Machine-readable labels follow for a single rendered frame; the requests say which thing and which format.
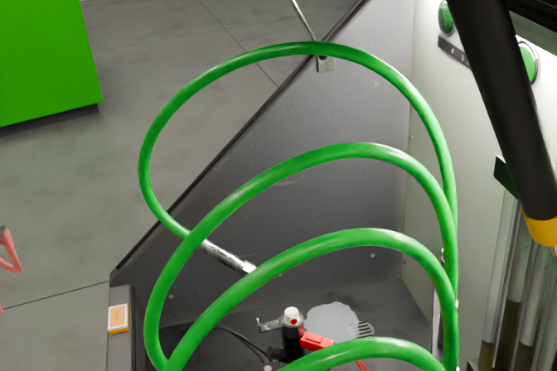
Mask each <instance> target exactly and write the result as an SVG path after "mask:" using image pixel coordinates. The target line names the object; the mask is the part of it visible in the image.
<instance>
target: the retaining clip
mask: <svg viewBox="0 0 557 371"><path fill-rule="evenodd" d="M280 319H281V317H279V318H278V319H277V320H272V321H268V322H264V323H261V324H260V327H261V334H262V333H265V332H269V331H272V330H278V329H282V328H284V326H283V325H279V322H281V321H280Z"/></svg>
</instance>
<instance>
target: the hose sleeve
mask: <svg viewBox="0 0 557 371"><path fill-rule="evenodd" d="M197 249H198V250H199V251H201V252H203V253H205V254H207V255H208V256H210V257H212V258H214V259H215V260H217V261H219V262H220V263H223V264H224V265H226V266H227V267H229V268H232V269H233V270H235V271H237V272H240V271H241V270H242V268H243V267H244V265H245V260H244V259H242V258H239V257H238V256H237V255H234V254H233V253H231V252H229V251H227V250H226V249H224V248H222V247H221V246H219V245H217V244H215V243H213V242H211V241H210V240H209V239H208V238H206V239H205V240H204V241H203V242H202V243H201V245H200V246H199V247H198V248H197Z"/></svg>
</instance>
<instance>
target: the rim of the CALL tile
mask: <svg viewBox="0 0 557 371"><path fill-rule="evenodd" d="M118 306H125V310H124V325H117V326H113V327H110V313H111V308H114V307H118ZM118 306H111V307H109V314H108V331H111V330H119V329H123V328H127V327H128V304H123V305H118Z"/></svg>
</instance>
